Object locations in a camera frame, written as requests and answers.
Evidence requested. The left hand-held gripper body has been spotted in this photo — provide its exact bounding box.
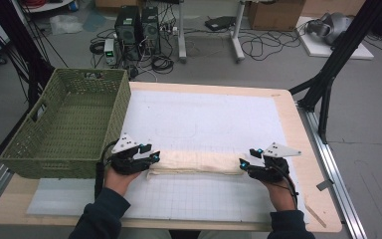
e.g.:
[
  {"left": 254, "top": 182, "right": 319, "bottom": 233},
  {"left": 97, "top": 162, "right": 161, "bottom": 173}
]
[{"left": 109, "top": 132, "right": 153, "bottom": 176}]

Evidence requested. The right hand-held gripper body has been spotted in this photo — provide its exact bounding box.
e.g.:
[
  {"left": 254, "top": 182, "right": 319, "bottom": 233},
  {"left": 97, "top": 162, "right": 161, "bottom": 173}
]
[{"left": 248, "top": 141, "right": 302, "bottom": 184}]

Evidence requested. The cream patterned cloth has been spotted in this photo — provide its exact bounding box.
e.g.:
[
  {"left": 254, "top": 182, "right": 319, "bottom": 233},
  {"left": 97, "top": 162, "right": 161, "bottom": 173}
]
[{"left": 145, "top": 149, "right": 247, "bottom": 181}]

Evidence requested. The green woven basket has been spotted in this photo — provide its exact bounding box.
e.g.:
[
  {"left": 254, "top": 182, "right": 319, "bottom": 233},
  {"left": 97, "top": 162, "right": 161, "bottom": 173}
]
[{"left": 0, "top": 68, "right": 132, "bottom": 180}]

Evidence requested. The person's left hand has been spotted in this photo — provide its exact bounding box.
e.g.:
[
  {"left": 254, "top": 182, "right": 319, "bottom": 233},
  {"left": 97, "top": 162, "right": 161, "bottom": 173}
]
[{"left": 102, "top": 168, "right": 141, "bottom": 197}]

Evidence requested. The person's right hand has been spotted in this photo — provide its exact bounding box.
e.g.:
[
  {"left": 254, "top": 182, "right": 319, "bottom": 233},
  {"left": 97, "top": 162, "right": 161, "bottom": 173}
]
[{"left": 265, "top": 180, "right": 297, "bottom": 212}]

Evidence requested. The grey tape piece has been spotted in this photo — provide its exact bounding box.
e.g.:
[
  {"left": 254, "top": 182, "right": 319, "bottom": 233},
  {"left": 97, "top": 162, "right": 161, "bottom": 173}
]
[{"left": 315, "top": 178, "right": 335, "bottom": 192}]

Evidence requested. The thin wooden stick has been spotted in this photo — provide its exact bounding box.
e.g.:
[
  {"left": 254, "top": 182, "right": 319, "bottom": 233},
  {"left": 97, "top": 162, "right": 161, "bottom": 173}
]
[{"left": 303, "top": 195, "right": 327, "bottom": 229}]

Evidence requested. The white grid mat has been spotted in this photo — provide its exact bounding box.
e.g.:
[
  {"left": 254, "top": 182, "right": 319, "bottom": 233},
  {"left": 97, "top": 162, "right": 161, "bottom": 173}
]
[{"left": 26, "top": 89, "right": 309, "bottom": 224}]

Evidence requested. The white power supply box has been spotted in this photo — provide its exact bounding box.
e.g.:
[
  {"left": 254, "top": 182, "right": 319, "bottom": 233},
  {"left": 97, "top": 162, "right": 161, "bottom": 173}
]
[{"left": 103, "top": 38, "right": 118, "bottom": 67}]

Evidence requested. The slim black computer tower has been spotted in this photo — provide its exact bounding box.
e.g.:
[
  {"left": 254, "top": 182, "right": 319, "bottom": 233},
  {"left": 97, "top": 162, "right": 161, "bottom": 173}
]
[{"left": 140, "top": 6, "right": 162, "bottom": 56}]

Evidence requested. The white desk leg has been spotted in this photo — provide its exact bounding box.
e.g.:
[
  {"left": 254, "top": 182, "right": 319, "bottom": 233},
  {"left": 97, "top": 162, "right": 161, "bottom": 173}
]
[
  {"left": 177, "top": 0, "right": 188, "bottom": 64},
  {"left": 230, "top": 0, "right": 247, "bottom": 64}
]

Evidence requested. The large black computer tower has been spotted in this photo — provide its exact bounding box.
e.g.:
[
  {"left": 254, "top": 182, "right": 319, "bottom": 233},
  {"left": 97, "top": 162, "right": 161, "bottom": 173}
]
[{"left": 113, "top": 5, "right": 143, "bottom": 62}]

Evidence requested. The white floor board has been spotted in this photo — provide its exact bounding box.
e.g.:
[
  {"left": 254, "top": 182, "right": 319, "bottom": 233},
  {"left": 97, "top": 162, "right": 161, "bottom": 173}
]
[{"left": 296, "top": 16, "right": 375, "bottom": 61}]

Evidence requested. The flat black device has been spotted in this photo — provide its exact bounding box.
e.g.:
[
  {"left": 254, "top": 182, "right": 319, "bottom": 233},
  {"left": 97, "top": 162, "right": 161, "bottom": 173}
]
[{"left": 204, "top": 15, "right": 237, "bottom": 32}]

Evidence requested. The teal floor sheet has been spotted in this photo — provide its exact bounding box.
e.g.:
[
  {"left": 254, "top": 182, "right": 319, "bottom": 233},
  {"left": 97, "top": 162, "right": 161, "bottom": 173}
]
[{"left": 82, "top": 9, "right": 108, "bottom": 33}]

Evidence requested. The large cardboard box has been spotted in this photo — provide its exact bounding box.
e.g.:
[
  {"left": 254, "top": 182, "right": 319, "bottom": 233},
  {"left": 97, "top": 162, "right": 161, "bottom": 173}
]
[{"left": 247, "top": 0, "right": 307, "bottom": 32}]

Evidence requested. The clear plastic bag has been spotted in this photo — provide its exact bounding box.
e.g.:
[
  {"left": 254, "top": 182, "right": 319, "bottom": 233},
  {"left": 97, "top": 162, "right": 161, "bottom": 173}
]
[{"left": 49, "top": 14, "right": 85, "bottom": 36}]

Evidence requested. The flat cardboard box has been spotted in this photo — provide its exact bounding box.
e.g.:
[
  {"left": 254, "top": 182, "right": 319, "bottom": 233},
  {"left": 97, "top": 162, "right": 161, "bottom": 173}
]
[{"left": 95, "top": 0, "right": 140, "bottom": 9}]

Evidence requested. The grey headset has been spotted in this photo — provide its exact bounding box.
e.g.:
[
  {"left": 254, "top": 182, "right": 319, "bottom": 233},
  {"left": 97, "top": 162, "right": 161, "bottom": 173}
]
[{"left": 305, "top": 12, "right": 354, "bottom": 46}]

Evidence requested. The right hand-held gripper black cable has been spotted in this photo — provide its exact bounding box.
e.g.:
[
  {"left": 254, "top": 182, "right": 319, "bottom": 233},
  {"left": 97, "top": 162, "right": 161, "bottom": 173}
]
[{"left": 275, "top": 165, "right": 299, "bottom": 210}]

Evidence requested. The hand-held gripper black cable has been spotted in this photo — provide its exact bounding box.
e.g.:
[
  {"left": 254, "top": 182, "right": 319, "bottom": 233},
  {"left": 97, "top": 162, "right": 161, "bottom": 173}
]
[
  {"left": 275, "top": 165, "right": 299, "bottom": 210},
  {"left": 94, "top": 140, "right": 117, "bottom": 200}
]

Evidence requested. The left hand-held gripper black cable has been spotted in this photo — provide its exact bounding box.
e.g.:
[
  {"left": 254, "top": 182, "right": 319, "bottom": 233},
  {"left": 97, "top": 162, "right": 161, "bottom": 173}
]
[{"left": 94, "top": 140, "right": 117, "bottom": 200}]

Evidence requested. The coiled black cable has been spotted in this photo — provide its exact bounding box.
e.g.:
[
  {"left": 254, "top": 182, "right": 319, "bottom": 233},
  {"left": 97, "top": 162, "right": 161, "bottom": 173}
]
[{"left": 150, "top": 54, "right": 175, "bottom": 75}]

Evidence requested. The tangle of black floor cables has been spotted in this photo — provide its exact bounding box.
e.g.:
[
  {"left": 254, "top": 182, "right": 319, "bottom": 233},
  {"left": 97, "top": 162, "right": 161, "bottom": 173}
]
[{"left": 238, "top": 28, "right": 302, "bottom": 62}]

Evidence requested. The black metal stand with cables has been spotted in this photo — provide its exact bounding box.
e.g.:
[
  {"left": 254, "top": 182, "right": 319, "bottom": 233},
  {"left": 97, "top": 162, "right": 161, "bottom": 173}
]
[{"left": 0, "top": 0, "right": 56, "bottom": 111}]

